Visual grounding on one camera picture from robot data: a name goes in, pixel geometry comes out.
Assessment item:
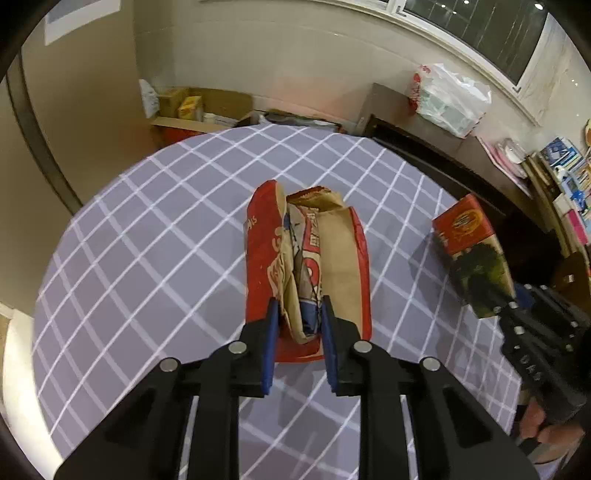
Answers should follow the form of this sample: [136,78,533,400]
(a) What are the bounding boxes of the red brown carton box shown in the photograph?
[433,194,515,318]

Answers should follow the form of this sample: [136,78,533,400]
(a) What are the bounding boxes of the red paper food bag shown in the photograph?
[245,180,373,363]

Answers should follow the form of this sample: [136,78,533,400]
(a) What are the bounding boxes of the person's hand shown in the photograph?
[519,397,585,464]

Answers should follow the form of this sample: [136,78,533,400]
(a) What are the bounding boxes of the cups and dishes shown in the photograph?
[476,136,528,184]

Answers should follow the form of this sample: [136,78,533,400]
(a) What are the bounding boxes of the dark wooden side cabinet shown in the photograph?
[359,82,569,259]

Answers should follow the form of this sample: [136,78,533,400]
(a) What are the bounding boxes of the purple checked tablecloth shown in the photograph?
[33,126,519,456]

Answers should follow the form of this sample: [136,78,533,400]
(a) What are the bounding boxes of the white plastic shopping bag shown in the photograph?
[409,63,492,139]

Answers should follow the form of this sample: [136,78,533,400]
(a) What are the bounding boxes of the white framed window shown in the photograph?
[335,0,556,126]

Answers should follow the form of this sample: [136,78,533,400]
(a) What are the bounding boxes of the red cardboard gift box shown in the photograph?
[150,116,228,147]

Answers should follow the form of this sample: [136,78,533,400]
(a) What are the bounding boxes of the gold double-door refrigerator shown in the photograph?
[3,1,153,222]

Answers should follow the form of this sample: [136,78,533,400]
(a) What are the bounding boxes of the small yellow box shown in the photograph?
[177,95,204,122]

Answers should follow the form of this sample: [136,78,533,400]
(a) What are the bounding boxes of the brown cardboard box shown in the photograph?
[157,87,189,118]

